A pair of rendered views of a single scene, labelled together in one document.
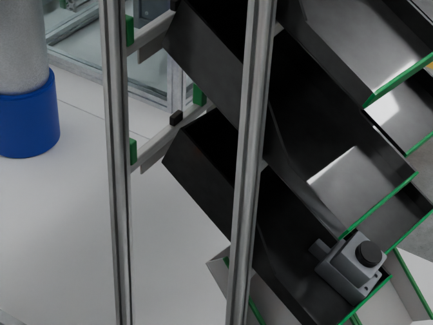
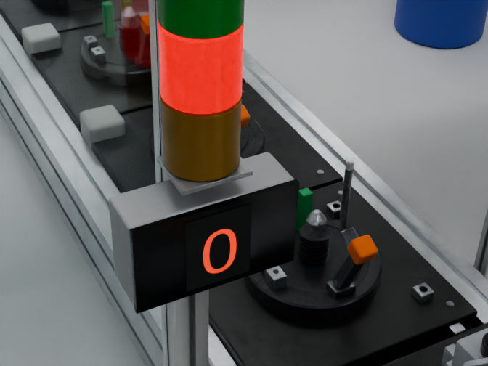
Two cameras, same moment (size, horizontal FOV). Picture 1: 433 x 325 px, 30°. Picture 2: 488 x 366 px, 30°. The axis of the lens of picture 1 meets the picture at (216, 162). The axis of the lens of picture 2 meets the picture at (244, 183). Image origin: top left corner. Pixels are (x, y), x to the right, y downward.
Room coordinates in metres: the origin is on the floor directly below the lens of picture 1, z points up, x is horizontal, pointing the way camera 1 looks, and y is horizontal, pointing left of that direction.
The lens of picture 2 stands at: (-0.05, -0.03, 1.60)
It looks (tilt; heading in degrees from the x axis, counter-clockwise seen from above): 37 degrees down; 30
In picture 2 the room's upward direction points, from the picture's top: 2 degrees clockwise
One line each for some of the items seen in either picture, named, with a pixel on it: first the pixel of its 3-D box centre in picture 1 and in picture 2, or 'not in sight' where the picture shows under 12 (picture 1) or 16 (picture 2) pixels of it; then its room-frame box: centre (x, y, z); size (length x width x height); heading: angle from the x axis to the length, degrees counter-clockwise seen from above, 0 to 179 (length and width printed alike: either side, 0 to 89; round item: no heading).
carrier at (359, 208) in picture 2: not in sight; (314, 241); (0.58, 0.25, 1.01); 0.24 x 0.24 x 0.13; 59
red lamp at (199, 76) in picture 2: not in sight; (201, 58); (0.35, 0.23, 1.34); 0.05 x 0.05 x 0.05
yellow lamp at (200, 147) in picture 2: not in sight; (201, 128); (0.35, 0.23, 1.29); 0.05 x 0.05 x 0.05
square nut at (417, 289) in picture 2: not in sight; (423, 293); (0.61, 0.14, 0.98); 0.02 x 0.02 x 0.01; 59
